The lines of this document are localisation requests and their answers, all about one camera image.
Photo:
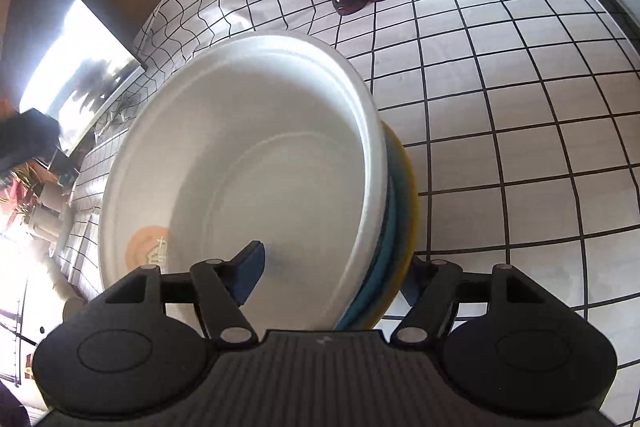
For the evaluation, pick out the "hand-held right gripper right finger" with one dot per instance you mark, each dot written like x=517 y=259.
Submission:
x=412 y=287

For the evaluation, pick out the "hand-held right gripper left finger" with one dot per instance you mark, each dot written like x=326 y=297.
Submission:
x=250 y=272

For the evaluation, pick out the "blue bowl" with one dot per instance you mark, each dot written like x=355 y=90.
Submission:
x=387 y=227

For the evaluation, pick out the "yellow-sided white bowl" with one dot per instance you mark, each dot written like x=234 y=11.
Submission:
x=406 y=217

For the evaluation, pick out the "white bowl with orange logo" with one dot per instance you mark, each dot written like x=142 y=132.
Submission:
x=240 y=147

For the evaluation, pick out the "potted red-leaf plant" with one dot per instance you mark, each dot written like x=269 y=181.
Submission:
x=25 y=189

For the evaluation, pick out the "black monitor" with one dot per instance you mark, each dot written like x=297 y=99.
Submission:
x=75 y=57

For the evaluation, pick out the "rolled checkered sheet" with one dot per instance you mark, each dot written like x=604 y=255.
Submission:
x=70 y=279

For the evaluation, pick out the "white checkered tablecloth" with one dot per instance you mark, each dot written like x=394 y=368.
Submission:
x=500 y=132

